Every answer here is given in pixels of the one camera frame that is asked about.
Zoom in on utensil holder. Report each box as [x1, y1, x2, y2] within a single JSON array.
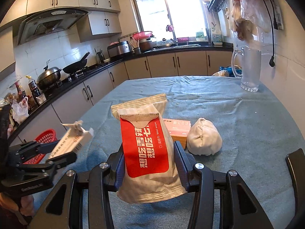
[[130, 36, 141, 55]]

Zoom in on upper wall cabinets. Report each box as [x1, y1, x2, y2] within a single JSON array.
[[0, 0, 122, 79]]

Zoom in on range hood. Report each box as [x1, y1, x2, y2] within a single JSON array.
[[17, 7, 88, 45]]

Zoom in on orange white carton box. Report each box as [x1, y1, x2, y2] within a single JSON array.
[[163, 118, 191, 149]]

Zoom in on lower kitchen cabinets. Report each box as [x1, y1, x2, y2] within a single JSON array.
[[8, 50, 234, 146]]

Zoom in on hanging plastic bags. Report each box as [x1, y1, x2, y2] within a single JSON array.
[[227, 0, 271, 42]]

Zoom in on steel rice cooker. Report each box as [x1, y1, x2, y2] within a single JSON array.
[[107, 41, 132, 58]]

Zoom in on red plastic basket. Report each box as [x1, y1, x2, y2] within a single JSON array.
[[22, 129, 58, 165]]

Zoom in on white plastic bag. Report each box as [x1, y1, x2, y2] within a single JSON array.
[[12, 97, 29, 124]]

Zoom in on blue plastic bag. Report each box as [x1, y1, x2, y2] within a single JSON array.
[[213, 65, 242, 77]]

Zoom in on black frying pan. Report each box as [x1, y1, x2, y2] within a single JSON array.
[[63, 52, 90, 74]]

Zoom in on red white snack bag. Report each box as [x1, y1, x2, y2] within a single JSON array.
[[111, 94, 186, 204]]

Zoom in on kettle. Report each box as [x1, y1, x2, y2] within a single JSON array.
[[96, 50, 105, 64]]

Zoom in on grey-blue table cloth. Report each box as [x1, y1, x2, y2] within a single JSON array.
[[69, 76, 304, 228]]

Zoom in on steel pot with lid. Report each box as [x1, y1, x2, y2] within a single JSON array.
[[36, 60, 61, 90]]

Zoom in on red plastic basin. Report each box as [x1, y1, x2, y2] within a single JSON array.
[[132, 31, 153, 40]]

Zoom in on left hand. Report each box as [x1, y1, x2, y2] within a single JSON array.
[[1, 193, 35, 228]]

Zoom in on black power cable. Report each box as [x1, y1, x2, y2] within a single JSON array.
[[260, 0, 277, 68]]

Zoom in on white tissue ball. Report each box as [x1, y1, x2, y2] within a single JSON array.
[[187, 118, 222, 156]]

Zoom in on glass pitcher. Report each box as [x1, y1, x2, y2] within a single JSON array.
[[231, 46, 262, 92]]

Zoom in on soy sauce bottle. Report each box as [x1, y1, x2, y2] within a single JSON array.
[[25, 76, 41, 106]]

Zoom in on white medicine box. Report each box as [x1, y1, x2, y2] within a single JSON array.
[[48, 120, 94, 160]]

